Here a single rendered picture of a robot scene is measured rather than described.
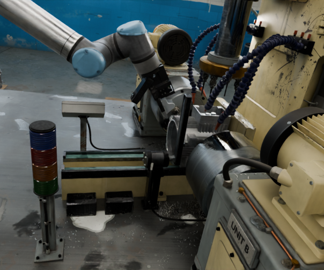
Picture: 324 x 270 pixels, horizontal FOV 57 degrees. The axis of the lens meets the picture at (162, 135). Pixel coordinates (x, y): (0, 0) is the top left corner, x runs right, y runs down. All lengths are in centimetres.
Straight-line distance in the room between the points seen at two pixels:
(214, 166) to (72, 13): 608
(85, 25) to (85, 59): 578
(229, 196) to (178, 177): 52
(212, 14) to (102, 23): 228
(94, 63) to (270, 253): 67
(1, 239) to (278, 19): 117
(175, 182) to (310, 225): 67
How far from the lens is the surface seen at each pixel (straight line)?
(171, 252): 101
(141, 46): 102
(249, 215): 64
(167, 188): 119
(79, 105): 125
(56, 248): 100
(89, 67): 92
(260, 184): 72
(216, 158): 85
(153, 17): 657
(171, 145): 123
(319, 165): 56
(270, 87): 120
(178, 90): 131
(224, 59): 104
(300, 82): 107
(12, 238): 107
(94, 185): 113
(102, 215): 110
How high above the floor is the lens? 155
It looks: 27 degrees down
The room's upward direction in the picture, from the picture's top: 8 degrees clockwise
